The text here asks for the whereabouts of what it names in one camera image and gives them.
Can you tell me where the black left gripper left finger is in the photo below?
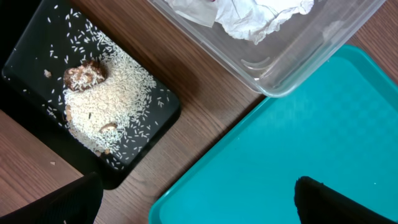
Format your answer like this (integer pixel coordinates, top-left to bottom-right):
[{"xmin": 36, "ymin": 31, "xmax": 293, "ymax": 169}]
[{"xmin": 1, "ymin": 172, "xmax": 103, "ymax": 224}]

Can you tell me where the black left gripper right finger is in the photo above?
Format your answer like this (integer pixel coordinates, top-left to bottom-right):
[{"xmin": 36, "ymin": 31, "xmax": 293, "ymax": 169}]
[{"xmin": 294, "ymin": 176, "xmax": 395, "ymax": 224}]

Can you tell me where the brown food scrap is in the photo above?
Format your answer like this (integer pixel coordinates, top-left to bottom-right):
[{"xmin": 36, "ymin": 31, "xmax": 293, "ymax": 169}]
[{"xmin": 63, "ymin": 60, "xmax": 108, "ymax": 92}]

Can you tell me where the white napkin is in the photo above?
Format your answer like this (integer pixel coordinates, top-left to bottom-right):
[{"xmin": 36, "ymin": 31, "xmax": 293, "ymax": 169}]
[{"xmin": 165, "ymin": 0, "xmax": 314, "ymax": 45}]

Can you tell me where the teal plastic tray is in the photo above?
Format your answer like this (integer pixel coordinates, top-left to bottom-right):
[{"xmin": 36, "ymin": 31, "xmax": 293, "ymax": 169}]
[{"xmin": 148, "ymin": 45, "xmax": 397, "ymax": 224}]

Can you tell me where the white rice pile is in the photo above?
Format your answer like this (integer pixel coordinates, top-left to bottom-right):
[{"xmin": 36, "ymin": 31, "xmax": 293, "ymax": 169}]
[{"xmin": 63, "ymin": 31, "xmax": 156, "ymax": 153}]

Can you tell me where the black tray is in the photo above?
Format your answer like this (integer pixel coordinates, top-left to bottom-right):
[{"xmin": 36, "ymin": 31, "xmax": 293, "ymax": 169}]
[{"xmin": 1, "ymin": 1, "xmax": 181, "ymax": 190}]

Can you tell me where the clear plastic bin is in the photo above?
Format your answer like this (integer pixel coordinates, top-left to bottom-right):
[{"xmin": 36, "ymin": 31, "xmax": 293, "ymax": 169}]
[{"xmin": 152, "ymin": 0, "xmax": 384, "ymax": 98}]

